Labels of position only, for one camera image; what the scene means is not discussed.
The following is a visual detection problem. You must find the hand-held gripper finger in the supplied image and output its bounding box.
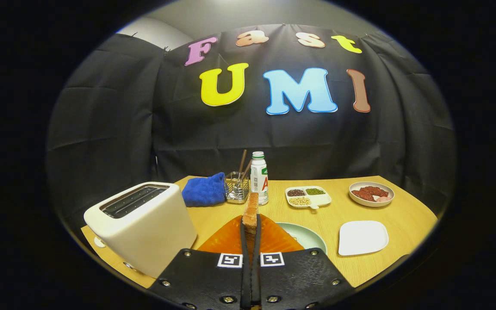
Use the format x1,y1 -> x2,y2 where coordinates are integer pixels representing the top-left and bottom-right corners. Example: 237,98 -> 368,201
149,215 -> 251,310
251,214 -> 356,310

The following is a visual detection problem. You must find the toasted bread slice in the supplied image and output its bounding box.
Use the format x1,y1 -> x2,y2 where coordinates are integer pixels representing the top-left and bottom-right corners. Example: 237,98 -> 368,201
242,192 -> 260,236

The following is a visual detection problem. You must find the pale green plate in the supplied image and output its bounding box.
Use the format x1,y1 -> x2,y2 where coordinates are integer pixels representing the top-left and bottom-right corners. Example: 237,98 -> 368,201
276,222 -> 328,255

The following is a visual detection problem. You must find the clear utensil holder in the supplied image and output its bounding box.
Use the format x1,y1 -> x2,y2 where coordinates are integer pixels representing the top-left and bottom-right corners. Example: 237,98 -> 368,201
225,171 -> 251,204

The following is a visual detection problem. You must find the blue cloth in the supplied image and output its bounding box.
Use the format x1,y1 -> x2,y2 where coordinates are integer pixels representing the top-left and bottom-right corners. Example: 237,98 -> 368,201
182,172 -> 228,208

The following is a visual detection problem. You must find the white bottle with green cap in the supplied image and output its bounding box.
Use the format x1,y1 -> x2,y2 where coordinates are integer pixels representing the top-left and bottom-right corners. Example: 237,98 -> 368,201
250,151 -> 270,206

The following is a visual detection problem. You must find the white divided dish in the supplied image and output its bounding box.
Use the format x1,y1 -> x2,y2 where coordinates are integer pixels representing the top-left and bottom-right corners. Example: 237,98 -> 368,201
285,186 -> 332,210

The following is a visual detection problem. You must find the white toaster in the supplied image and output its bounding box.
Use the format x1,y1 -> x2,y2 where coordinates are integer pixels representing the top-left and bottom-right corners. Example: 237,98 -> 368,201
84,182 -> 198,279

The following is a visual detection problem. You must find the white square plate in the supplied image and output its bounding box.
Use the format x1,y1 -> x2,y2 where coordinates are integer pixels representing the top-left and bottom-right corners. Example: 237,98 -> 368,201
338,220 -> 390,257

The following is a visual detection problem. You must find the round beige plate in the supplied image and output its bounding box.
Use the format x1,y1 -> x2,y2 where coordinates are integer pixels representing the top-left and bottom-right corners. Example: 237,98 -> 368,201
349,181 -> 395,208

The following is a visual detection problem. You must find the black backdrop cloth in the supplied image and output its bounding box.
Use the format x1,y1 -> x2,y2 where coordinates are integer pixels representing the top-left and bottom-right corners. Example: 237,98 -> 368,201
45,24 -> 457,229

